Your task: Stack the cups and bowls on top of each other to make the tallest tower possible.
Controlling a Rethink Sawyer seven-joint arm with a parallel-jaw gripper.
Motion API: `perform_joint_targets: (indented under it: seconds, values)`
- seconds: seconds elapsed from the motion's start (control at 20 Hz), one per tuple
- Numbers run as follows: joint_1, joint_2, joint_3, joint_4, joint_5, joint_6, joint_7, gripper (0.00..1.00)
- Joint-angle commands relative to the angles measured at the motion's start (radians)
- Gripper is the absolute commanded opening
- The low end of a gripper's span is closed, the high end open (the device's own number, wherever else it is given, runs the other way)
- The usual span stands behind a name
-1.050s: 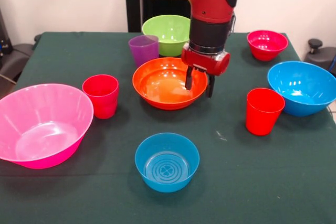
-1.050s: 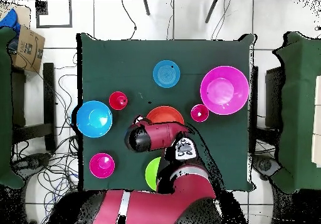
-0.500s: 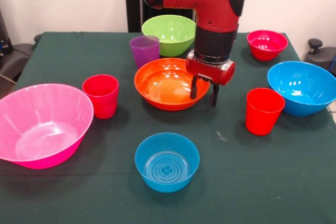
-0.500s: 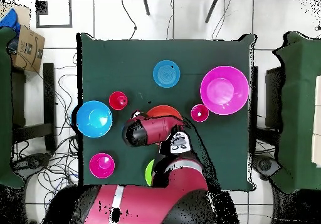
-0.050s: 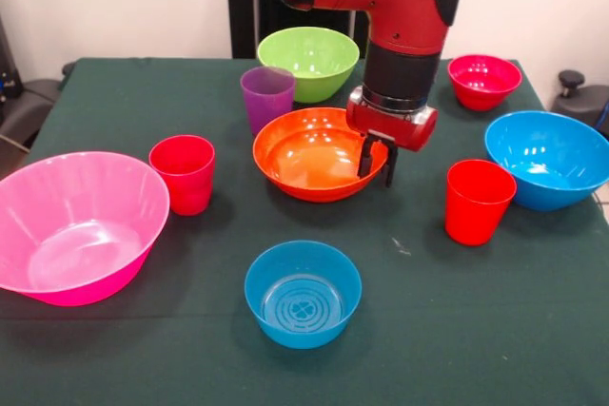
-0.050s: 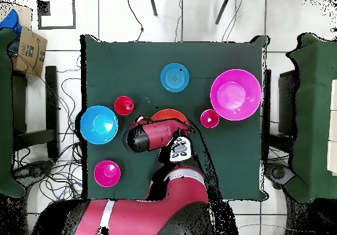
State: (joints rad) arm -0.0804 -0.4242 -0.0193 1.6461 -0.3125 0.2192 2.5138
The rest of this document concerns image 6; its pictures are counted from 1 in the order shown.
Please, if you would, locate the large blue bowl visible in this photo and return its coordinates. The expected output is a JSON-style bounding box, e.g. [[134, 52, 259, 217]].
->
[[80, 105, 119, 145]]

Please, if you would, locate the red cup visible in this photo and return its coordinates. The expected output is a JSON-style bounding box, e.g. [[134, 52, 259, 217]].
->
[[113, 95, 135, 117], [199, 109, 220, 129]]

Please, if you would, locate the black floor cable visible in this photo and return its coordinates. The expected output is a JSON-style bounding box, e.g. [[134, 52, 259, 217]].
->
[[127, 0, 145, 42]]

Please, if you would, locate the blue bag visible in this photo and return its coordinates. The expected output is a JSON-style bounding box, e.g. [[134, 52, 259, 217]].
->
[[0, 9, 22, 39]]

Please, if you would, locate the white box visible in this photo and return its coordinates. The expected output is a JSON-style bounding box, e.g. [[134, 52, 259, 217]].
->
[[326, 79, 337, 176]]

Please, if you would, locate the dark green tablecloth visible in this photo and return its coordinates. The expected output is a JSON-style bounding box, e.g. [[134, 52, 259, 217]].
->
[[80, 34, 269, 202]]

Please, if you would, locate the medium blue bowl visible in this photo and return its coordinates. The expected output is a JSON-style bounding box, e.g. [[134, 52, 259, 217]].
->
[[160, 63, 190, 93]]

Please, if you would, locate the small red bowl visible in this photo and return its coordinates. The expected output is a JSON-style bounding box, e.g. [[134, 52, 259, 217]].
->
[[93, 160, 122, 188]]

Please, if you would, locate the large pink bowl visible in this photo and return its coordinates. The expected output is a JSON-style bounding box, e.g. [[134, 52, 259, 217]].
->
[[209, 68, 263, 122]]

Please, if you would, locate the green cloth covered table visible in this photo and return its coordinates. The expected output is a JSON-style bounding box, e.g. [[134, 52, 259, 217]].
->
[[0, 27, 27, 199], [286, 33, 337, 203]]

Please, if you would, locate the plain cardboard box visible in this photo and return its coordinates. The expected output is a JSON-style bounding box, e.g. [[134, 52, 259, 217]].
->
[[0, 3, 34, 31]]

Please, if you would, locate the black pedestal foot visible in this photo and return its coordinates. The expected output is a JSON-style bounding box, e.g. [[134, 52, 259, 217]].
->
[[13, 160, 55, 186], [264, 161, 296, 190]]

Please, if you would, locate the black metal stand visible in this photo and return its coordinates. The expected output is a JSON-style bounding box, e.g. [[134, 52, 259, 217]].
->
[[263, 68, 298, 141], [11, 65, 60, 159]]

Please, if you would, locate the printed cardboard box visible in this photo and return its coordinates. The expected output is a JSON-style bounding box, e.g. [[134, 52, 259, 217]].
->
[[11, 25, 49, 77]]

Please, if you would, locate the tangle of floor cables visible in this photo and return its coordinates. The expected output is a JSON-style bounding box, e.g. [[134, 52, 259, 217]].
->
[[15, 55, 88, 201]]

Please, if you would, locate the orange bowl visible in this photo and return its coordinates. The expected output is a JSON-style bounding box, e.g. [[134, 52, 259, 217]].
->
[[150, 109, 190, 131]]

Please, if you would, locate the grey chair leg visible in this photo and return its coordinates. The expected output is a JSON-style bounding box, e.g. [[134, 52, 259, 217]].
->
[[215, 0, 230, 25], [149, 0, 159, 17]]

